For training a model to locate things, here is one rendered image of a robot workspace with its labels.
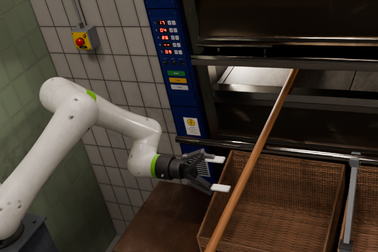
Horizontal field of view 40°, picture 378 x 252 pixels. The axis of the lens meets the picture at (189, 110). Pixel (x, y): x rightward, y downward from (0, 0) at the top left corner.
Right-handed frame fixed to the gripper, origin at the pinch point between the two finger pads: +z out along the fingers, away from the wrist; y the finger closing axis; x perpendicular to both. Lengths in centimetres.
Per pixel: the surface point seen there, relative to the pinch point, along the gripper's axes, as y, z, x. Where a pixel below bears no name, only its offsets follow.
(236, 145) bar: 1.5, -2.0, -19.3
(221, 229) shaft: -1.5, 9.2, 26.8
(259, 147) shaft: -2.1, 9.1, -15.2
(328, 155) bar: 1.3, 33.7, -18.6
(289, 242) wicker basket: 60, 12, -27
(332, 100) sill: 2, 28, -56
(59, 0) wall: -45, -98, -58
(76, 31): -32, -88, -51
